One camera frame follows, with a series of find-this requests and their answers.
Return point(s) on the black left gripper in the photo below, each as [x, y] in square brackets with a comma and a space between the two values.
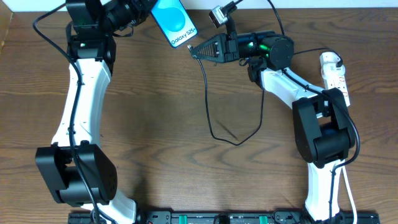
[144, 8]

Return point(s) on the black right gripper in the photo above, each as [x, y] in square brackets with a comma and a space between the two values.
[224, 48]

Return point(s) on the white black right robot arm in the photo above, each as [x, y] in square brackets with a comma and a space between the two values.
[324, 131]

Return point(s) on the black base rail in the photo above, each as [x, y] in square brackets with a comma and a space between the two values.
[167, 217]

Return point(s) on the white wall charger adapter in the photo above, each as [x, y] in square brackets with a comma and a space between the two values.
[331, 65]

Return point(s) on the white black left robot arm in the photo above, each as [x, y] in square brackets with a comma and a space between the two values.
[75, 169]

